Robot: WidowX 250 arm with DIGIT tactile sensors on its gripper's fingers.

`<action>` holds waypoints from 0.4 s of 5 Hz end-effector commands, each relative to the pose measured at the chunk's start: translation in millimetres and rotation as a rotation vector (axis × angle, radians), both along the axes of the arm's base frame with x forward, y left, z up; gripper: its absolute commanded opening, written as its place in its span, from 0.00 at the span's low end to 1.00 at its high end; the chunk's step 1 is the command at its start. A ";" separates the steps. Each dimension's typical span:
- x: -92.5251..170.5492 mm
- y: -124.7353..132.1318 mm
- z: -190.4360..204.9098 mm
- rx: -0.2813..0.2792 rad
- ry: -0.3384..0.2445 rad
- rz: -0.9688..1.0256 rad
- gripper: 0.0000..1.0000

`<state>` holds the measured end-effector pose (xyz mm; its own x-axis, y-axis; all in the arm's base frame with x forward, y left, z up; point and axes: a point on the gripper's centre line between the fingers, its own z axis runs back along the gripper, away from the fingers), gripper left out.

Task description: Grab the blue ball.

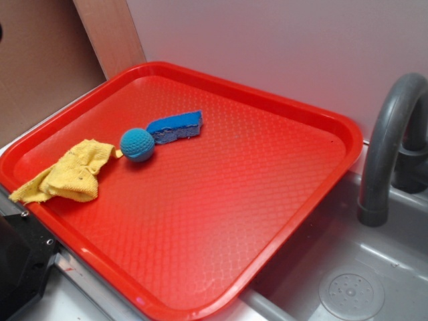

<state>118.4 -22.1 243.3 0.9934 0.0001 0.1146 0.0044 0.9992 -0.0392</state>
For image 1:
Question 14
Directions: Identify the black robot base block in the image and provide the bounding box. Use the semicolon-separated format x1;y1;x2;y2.
1;211;58;320

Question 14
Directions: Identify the blue dimpled ball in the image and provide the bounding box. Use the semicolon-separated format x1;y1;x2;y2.
120;128;155;162

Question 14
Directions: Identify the blue sponge piece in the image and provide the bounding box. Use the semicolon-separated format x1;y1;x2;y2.
146;110;203;144

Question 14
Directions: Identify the red plastic tray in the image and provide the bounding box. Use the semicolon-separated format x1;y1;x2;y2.
1;62;362;320

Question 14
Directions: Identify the yellow cloth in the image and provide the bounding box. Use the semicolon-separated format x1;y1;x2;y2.
9;140;123;204

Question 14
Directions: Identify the grey plastic sink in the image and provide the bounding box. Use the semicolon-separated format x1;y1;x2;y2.
240;171;428;321

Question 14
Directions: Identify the wooden board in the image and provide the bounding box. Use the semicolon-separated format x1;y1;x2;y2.
73;0;146;79

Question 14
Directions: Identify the grey curved faucet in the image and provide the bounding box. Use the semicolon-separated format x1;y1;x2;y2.
357;73;427;227

